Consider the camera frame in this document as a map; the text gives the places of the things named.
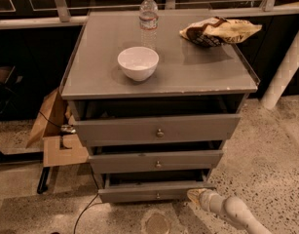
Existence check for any grey middle drawer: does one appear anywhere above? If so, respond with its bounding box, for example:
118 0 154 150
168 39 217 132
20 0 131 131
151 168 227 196
89 150 223 174

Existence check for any white metal railing frame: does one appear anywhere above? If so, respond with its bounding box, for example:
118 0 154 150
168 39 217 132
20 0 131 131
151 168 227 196
0 0 299 31

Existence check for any clear plastic water bottle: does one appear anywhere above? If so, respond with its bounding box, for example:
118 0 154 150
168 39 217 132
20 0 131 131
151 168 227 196
139 0 159 50

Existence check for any grey drawer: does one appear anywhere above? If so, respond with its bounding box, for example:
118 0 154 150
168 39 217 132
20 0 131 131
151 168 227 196
75 114 240 146
98 177 215 203
89 150 223 174

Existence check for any black cable on floor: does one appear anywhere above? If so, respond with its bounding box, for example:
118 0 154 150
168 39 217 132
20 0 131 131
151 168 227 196
38 110 101 234

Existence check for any black metal floor stand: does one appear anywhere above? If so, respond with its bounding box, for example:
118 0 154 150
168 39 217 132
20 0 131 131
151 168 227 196
37 167 51 194

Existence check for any brown and yellow chip bag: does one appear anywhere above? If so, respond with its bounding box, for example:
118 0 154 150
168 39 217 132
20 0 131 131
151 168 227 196
179 17 262 48

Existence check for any white diagonal pole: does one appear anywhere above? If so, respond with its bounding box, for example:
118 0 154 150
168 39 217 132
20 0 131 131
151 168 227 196
260 30 299 110

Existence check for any grey bottom drawer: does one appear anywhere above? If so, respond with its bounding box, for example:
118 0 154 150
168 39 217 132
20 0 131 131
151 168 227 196
98 177 215 203

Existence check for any grey wooden drawer cabinet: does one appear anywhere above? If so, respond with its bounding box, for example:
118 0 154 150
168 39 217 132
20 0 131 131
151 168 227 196
59 9 261 183

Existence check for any white ceramic bowl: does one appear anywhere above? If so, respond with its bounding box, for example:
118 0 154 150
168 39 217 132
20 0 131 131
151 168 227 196
117 47 160 82

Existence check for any brown cardboard box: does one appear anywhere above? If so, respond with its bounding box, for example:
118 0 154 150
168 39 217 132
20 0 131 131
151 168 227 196
26 89 89 167

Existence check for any grey top drawer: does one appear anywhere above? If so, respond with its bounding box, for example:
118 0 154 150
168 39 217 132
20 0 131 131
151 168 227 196
75 114 240 146

